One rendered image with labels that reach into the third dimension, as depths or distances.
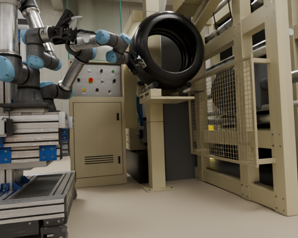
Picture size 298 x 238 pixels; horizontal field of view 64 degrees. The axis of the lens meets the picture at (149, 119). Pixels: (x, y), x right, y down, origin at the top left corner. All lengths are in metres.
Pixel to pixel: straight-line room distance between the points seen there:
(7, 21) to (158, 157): 1.53
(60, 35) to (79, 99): 1.30
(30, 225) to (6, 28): 0.97
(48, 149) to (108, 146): 1.11
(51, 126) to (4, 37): 0.49
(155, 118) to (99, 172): 0.80
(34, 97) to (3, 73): 0.20
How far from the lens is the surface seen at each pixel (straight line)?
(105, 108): 2.46
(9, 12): 1.46
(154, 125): 2.19
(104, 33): 1.41
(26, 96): 1.43
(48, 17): 6.22
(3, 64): 1.35
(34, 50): 1.31
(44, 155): 1.45
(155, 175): 2.23
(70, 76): 1.92
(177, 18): 2.02
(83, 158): 2.45
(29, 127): 1.42
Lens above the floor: 0.57
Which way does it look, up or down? 2 degrees up
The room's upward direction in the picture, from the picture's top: 2 degrees counter-clockwise
